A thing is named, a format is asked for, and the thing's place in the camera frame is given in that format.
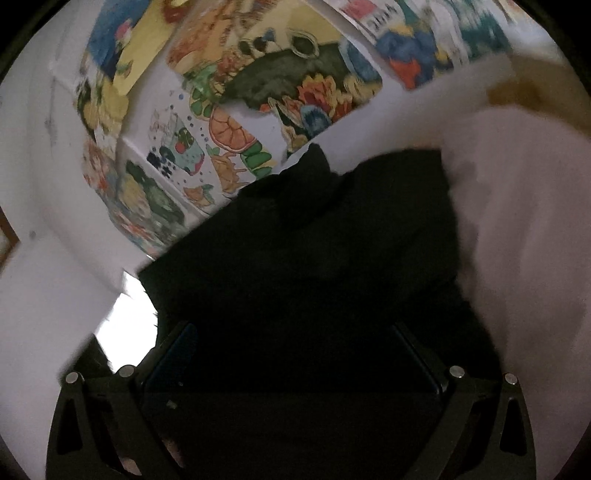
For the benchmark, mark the bright window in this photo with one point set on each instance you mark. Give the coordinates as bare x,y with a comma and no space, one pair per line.
129,323

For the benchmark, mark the black garment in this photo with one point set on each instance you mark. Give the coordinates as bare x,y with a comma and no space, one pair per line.
300,254

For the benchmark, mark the large colourful cartoon wall poster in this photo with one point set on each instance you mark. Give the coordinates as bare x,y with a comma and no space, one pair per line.
240,92

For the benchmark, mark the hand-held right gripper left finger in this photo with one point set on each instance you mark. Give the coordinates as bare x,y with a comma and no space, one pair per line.
168,357

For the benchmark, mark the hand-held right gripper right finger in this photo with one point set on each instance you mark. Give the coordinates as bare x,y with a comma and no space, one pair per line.
422,362

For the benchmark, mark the brown wooden frame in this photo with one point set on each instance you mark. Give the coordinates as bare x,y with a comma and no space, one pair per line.
8,240

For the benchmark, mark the white bed sheet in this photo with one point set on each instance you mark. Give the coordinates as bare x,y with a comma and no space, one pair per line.
531,230

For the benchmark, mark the blue and yellow wall poster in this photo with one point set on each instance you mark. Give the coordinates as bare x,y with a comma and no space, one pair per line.
134,41

